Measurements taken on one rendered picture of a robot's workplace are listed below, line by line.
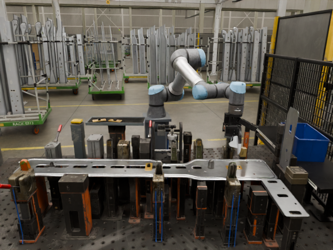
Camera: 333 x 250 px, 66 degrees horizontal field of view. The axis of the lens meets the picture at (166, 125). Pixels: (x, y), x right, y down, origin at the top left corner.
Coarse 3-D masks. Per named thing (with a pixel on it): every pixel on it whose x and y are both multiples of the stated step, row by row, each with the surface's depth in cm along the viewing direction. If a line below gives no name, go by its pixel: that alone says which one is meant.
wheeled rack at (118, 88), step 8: (120, 40) 695; (120, 48) 702; (88, 72) 706; (96, 72) 885; (88, 80) 712; (96, 80) 893; (104, 80) 885; (96, 88) 763; (104, 88) 764; (112, 88) 765; (120, 88) 766; (120, 96) 743
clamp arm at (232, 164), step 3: (231, 162) 121; (234, 162) 121; (228, 165) 123; (231, 165) 120; (234, 165) 120; (228, 168) 122; (231, 168) 121; (234, 168) 121; (228, 171) 122; (231, 171) 122; (234, 171) 122; (228, 174) 123; (231, 174) 123; (234, 174) 123; (228, 177) 124; (231, 177) 124; (234, 177) 124
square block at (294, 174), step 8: (288, 168) 128; (296, 168) 128; (288, 176) 128; (296, 176) 124; (304, 176) 124; (288, 184) 128; (296, 184) 125; (304, 184) 125; (296, 192) 127; (280, 216) 137; (280, 224) 137; (280, 232) 136
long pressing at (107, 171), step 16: (32, 160) 148; (48, 160) 148; (64, 160) 148; (80, 160) 148; (96, 160) 148; (112, 160) 148; (128, 160) 148; (144, 160) 148; (192, 160) 148; (208, 160) 149; (224, 160) 149; (240, 160) 149; (256, 160) 149; (48, 176) 133; (96, 176) 133; (112, 176) 133; (128, 176) 133; (144, 176) 133; (176, 176) 133; (192, 176) 132; (208, 176) 132; (224, 176) 132; (240, 176) 132; (256, 176) 132; (272, 176) 132
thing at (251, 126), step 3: (240, 117) 134; (237, 120) 132; (240, 120) 131; (243, 120) 131; (240, 123) 131; (243, 123) 131; (246, 123) 131; (249, 123) 132; (252, 123) 135; (246, 126) 132; (249, 126) 132; (252, 126) 132; (255, 126) 132; (252, 129) 132; (255, 129) 133
